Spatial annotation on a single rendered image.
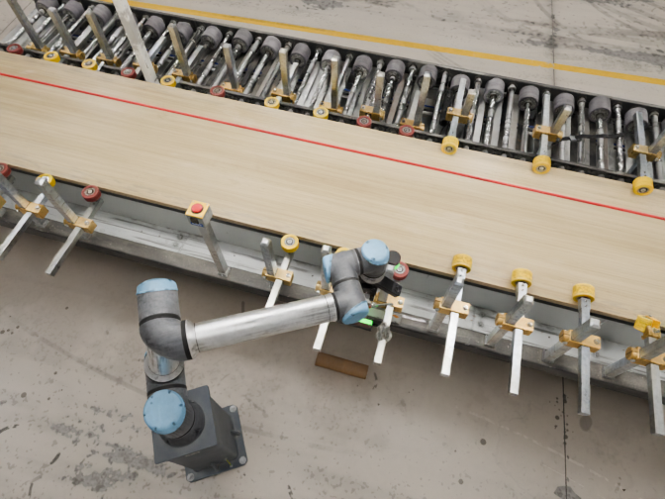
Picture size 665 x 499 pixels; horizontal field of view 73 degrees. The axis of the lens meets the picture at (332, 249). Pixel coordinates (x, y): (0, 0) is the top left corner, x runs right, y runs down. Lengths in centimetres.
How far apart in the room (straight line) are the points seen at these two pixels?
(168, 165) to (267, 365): 124
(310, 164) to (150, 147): 82
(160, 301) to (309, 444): 149
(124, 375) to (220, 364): 55
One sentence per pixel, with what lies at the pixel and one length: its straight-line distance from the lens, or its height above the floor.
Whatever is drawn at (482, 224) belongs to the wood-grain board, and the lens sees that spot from 220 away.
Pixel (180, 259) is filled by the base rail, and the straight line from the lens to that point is 233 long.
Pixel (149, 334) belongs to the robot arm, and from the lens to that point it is 138.
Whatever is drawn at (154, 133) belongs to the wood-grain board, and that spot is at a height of 90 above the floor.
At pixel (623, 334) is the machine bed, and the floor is 71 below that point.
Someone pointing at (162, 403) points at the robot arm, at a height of 87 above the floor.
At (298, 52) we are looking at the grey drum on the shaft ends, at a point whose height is 86.
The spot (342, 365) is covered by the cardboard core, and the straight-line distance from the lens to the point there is 266.
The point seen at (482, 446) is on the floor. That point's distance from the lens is 278.
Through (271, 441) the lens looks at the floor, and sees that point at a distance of 267.
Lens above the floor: 263
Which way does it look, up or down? 60 degrees down
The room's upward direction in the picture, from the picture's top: 1 degrees clockwise
